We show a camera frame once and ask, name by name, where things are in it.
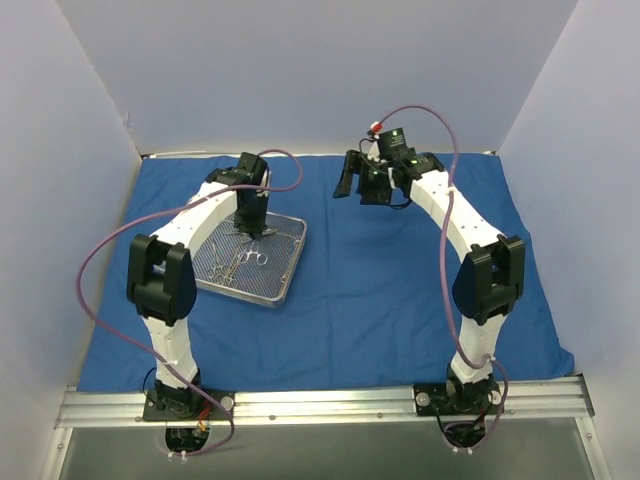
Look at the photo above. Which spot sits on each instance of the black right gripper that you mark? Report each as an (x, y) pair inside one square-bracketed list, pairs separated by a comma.
[(367, 179)]

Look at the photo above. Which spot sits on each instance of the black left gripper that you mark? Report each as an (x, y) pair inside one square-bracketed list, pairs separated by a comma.
[(251, 221)]

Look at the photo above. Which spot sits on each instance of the steel surgical clamp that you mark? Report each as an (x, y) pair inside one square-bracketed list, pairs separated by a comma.
[(250, 251)]

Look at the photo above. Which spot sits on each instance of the steel mesh instrument tray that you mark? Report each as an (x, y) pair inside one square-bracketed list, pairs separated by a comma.
[(263, 285)]

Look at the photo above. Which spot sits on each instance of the steel surgical scissors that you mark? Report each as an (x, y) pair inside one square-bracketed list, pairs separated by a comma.
[(225, 273)]

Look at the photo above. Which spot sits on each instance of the blue surgical cloth wrap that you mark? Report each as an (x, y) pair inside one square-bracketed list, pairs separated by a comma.
[(364, 308)]

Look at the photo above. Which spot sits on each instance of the steel surgical forceps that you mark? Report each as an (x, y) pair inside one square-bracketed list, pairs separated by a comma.
[(235, 232)]

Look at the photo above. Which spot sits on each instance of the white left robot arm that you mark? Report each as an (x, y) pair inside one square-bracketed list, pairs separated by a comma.
[(161, 281)]

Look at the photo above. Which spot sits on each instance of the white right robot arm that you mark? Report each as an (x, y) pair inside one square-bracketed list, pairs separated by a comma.
[(481, 269)]

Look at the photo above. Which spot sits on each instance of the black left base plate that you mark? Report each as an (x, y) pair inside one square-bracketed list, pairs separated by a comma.
[(159, 407)]

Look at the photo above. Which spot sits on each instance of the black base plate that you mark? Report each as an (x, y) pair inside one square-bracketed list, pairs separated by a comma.
[(159, 407), (454, 399)]

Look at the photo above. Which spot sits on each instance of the aluminium front rail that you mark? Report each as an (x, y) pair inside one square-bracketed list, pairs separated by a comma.
[(561, 398)]

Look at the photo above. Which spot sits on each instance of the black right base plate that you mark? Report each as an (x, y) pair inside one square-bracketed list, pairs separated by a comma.
[(454, 399)]

